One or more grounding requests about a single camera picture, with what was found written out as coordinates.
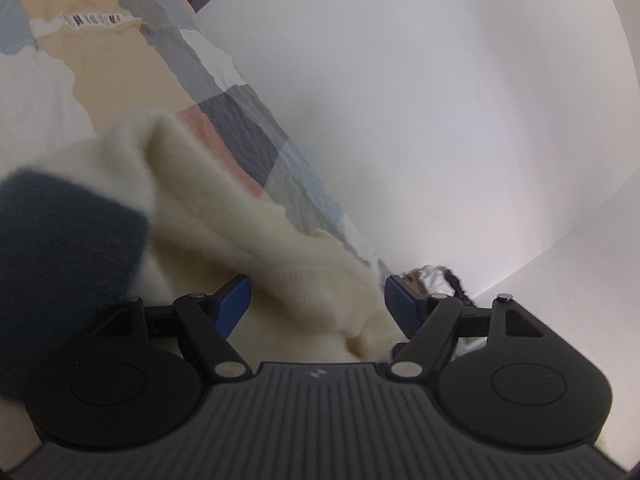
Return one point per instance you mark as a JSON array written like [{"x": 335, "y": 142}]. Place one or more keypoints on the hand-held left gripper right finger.
[{"x": 402, "y": 305}]

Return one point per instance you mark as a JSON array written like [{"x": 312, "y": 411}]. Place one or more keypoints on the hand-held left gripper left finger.
[{"x": 232, "y": 305}]

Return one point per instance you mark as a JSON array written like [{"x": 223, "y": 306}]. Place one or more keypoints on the cream sweater with blue stripes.
[{"x": 225, "y": 220}]

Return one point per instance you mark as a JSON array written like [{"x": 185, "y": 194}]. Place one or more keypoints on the pile of white and black clothes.
[{"x": 452, "y": 280}]

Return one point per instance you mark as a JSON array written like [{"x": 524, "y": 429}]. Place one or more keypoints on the patchwork quilt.
[{"x": 100, "y": 60}]

